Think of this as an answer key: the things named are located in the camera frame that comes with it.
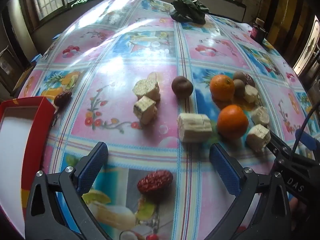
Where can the green leafy plant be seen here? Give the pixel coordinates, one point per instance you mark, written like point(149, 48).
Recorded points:
point(190, 7)

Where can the dark jar with pink label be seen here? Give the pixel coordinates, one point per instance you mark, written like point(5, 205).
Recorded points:
point(258, 31)

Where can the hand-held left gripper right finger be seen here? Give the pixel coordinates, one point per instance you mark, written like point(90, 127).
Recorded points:
point(225, 170)

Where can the green cloth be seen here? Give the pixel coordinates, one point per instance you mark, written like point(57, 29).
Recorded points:
point(80, 2)

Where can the printed plastic tablecloth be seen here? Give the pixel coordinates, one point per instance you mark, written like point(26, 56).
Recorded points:
point(125, 50)

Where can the red date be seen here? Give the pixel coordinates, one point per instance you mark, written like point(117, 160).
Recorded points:
point(62, 98)
point(155, 182)
point(250, 79)

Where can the orange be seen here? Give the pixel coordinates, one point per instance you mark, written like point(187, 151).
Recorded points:
point(221, 87)
point(232, 121)

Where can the sugarcane piece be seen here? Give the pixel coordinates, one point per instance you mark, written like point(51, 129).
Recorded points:
point(193, 127)
point(260, 116)
point(250, 93)
point(145, 110)
point(145, 87)
point(257, 136)

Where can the red-rimmed white tray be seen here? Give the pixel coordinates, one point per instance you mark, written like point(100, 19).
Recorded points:
point(32, 155)

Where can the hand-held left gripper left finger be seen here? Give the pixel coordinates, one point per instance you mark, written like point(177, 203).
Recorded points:
point(93, 166)

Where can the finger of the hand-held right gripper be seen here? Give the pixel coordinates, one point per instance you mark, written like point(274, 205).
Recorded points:
point(280, 146)
point(306, 140)

